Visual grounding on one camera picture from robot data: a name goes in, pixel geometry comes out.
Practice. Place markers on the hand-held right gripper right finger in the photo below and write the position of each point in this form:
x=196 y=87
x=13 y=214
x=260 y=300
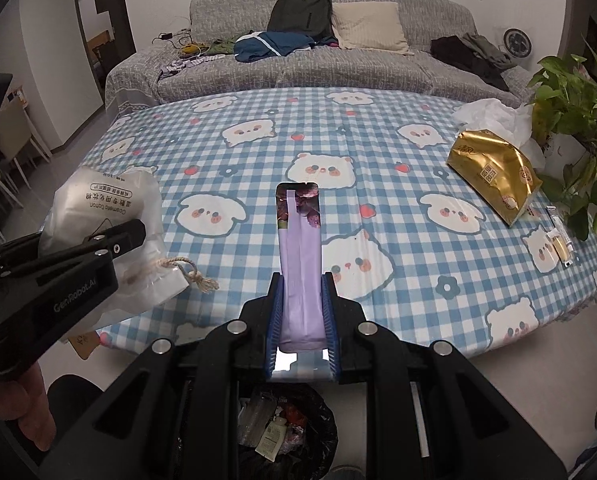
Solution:
x=332 y=330

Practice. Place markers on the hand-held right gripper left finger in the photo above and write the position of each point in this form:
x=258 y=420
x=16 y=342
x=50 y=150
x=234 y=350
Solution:
x=274 y=325

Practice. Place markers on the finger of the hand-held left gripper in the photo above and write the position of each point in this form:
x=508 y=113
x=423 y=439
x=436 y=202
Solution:
x=78 y=247

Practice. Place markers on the white cotton pad bag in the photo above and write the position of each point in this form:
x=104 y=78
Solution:
x=108 y=195

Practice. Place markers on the purple snack packet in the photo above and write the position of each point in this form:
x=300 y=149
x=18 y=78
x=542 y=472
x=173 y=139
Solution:
x=301 y=270

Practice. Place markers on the red plastic bag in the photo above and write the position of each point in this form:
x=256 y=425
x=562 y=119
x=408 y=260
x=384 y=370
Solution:
x=293 y=416

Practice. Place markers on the trash bin with black bag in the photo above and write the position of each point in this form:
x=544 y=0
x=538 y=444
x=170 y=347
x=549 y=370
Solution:
x=318 y=440

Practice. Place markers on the person's left hand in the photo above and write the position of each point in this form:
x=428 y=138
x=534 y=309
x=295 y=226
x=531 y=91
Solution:
x=26 y=405

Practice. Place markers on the brown paper tag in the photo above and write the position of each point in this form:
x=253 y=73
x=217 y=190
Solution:
x=84 y=347

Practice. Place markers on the blue checkered bear tablecloth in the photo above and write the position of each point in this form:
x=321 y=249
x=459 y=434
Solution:
x=403 y=220

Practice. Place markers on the purple patterned cloth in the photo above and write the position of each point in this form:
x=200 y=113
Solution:
x=183 y=66

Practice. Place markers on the gold tissue pack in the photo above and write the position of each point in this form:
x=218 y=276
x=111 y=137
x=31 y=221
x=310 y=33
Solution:
x=498 y=175

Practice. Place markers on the small yellow item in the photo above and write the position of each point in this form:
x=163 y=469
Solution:
x=191 y=50

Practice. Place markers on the small yellow sachets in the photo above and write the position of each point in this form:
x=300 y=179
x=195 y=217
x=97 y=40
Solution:
x=560 y=245

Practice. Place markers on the green clothing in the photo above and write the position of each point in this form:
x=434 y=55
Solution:
x=223 y=47

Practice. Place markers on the grey sofa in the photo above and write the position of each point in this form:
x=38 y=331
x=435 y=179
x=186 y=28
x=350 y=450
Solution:
x=378 y=85

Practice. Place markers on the crumpled white tissue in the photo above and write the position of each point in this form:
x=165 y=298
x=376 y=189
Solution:
x=488 y=115

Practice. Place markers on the blue jacket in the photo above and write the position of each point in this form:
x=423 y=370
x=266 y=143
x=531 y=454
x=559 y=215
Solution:
x=258 y=47

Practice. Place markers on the black garment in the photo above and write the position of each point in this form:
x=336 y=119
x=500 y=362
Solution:
x=448 y=50

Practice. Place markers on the beige pillow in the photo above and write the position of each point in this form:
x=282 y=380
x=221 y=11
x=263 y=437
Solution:
x=368 y=25

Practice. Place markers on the black backpack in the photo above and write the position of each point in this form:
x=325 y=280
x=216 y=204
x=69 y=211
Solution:
x=298 y=12

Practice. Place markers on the olive grey garment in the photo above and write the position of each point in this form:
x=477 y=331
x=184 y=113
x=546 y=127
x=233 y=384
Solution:
x=483 y=47

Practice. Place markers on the green potted plant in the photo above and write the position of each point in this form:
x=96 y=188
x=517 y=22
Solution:
x=563 y=90

